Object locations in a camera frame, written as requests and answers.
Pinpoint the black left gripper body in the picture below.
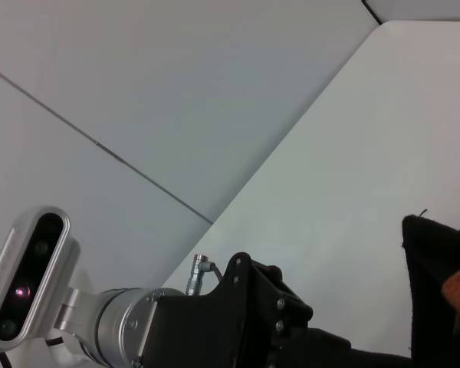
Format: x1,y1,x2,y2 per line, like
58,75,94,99
140,251,280,368

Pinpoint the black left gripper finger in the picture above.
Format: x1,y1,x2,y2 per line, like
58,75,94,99
251,261,350,368

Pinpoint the black canvas bag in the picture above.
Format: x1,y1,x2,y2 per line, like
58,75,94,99
329,214,460,368

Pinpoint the silver connector with grey cable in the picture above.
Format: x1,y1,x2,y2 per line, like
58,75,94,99
186,253,225,297

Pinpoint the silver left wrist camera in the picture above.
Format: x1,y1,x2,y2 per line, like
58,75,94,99
0,206,81,353

